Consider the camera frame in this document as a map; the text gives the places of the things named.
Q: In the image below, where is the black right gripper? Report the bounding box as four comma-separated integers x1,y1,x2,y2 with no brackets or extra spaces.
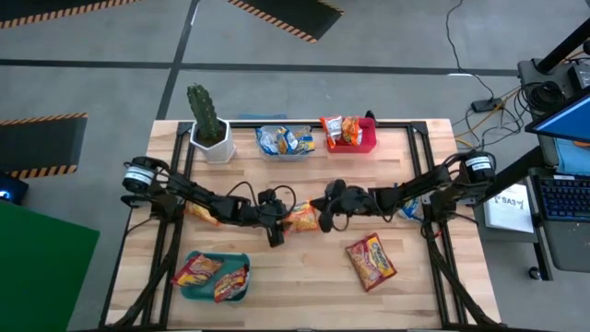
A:
310,179,372,233

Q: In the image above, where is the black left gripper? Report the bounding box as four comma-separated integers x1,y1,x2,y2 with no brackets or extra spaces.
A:
251,188,296,249

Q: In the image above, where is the orange Maruchan ramen pack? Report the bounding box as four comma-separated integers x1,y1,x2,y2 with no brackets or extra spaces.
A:
319,114,345,149
341,115,363,148
183,202,222,228
283,198,321,235

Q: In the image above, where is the blue Maruchan ramen pack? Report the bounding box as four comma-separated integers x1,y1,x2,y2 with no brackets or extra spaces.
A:
254,126,280,157
275,126,299,156
293,128,317,156
396,197,423,221

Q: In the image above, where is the red Maruchan ramen pack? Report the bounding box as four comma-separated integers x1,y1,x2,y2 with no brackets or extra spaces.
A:
212,263,251,304
345,232,398,293
170,253,226,288

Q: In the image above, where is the clear plastic bin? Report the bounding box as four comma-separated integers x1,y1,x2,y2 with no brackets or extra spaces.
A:
255,124,317,162

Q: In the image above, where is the teal plastic bin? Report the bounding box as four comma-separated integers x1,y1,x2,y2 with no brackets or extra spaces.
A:
179,251,253,303

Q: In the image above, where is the red plastic bin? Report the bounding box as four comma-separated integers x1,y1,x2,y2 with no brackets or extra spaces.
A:
325,117,378,154

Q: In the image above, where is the white hexagonal plant pot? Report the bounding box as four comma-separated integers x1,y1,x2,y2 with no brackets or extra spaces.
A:
189,117,237,165

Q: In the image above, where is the green cactus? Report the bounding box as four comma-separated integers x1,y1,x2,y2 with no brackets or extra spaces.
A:
185,82,226,144

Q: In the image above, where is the black hazard-striped floor mat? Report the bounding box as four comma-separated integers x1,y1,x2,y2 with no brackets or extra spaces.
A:
0,0,142,30
224,0,345,45
0,113,89,180

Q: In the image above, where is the white paper sheet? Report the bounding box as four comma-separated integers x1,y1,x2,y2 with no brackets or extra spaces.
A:
483,184,536,234

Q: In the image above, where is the black power brick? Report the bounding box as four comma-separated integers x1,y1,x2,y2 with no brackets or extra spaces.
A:
470,97,503,113

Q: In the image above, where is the black diagonal stand bar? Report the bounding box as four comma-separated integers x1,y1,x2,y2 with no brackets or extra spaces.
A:
488,146,549,190

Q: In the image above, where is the black desk leg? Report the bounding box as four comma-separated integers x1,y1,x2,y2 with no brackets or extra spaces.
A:
532,220,554,281

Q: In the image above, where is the grey equipment cart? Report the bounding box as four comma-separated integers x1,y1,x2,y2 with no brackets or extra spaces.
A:
516,57,590,116

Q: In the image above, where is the black keyboard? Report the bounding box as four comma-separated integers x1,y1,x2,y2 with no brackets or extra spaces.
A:
538,174,590,222

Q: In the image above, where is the green floor mat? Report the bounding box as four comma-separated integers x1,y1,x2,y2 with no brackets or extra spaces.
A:
0,198,101,332

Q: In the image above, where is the grey desk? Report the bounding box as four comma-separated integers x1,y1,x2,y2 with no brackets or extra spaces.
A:
472,137,590,273

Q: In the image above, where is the computer monitor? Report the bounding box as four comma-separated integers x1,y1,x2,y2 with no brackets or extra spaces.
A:
525,85,590,144

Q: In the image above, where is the teal cloth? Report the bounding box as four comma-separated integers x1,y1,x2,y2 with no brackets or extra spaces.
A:
552,136,590,177

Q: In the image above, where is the black device with blue light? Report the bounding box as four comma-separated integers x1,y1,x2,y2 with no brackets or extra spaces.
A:
0,172,30,207

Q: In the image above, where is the black pole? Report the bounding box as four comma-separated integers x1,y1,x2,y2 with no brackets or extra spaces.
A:
534,16,590,75

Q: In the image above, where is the small black box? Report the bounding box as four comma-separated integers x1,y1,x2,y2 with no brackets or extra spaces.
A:
571,62,590,91

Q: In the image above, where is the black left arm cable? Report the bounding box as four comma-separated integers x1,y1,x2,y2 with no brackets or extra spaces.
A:
225,180,297,218

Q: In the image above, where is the black aluminium table frame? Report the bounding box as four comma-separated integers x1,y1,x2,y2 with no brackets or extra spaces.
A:
99,119,502,331

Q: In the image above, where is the yellow floor cable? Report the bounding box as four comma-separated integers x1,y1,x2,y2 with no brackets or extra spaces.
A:
454,87,525,151

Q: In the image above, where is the black floor cable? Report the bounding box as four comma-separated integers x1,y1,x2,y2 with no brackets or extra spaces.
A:
444,0,497,105

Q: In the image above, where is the coiled black cable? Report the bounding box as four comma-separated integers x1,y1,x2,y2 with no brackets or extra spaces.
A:
525,80,567,112

